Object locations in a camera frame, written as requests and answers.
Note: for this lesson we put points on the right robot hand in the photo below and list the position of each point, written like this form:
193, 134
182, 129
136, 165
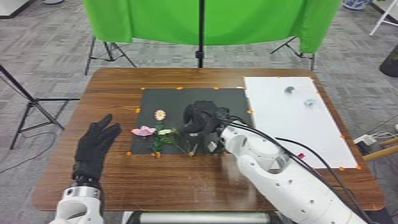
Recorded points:
202, 115

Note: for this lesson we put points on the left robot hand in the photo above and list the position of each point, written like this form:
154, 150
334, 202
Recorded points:
95, 146

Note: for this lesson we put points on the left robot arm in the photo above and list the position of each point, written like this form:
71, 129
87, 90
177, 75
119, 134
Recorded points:
78, 206

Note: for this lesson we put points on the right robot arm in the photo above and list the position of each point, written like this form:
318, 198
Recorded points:
278, 173

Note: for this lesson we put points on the peach flower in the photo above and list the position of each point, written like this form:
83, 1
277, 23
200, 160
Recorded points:
161, 115

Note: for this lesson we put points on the dark mat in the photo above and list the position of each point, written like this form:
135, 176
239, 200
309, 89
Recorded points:
170, 100

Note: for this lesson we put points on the white flower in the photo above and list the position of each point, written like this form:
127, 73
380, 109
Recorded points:
165, 132

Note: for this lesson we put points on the pink flower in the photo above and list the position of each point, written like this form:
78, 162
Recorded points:
145, 131

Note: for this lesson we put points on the white sheet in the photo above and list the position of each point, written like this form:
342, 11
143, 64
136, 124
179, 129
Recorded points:
286, 130

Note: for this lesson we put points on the black tripod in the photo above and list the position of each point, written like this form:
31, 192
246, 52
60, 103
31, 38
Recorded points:
30, 103

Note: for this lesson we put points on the black backdrop stand leg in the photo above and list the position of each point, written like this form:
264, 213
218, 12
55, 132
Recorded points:
110, 53
296, 50

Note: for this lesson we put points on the black stand pole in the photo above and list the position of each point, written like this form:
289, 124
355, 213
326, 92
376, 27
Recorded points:
202, 33

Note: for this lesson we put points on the pale grey bar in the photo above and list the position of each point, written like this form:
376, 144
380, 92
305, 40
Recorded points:
202, 218

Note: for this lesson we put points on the white power strip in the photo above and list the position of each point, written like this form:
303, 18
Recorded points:
367, 138

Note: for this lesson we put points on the white frame stand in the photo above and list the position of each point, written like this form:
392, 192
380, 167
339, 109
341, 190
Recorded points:
385, 18

